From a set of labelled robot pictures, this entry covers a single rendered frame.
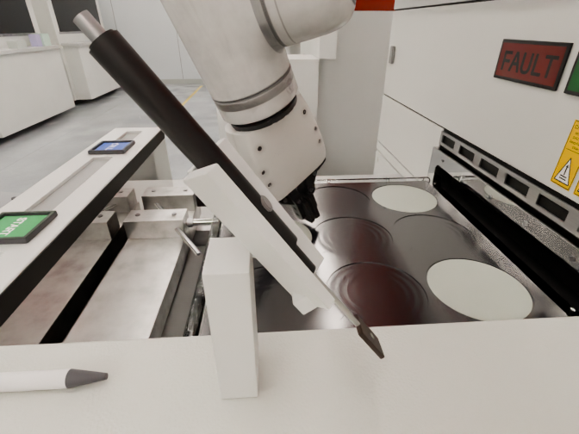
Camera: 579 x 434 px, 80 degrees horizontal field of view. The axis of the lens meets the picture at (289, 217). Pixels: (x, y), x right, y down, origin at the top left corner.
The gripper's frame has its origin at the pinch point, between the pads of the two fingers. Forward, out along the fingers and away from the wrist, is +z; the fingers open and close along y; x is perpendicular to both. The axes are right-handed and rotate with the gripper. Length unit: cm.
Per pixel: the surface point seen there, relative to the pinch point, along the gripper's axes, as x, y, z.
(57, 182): -21.0, 20.9, -13.4
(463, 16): -0.9, -41.0, -5.7
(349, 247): 7.9, 0.9, 2.6
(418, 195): 5.3, -17.0, 10.9
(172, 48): -750, -269, 151
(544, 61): 16.2, -27.2, -6.9
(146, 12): -774, -267, 78
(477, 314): 23.4, 0.3, 2.8
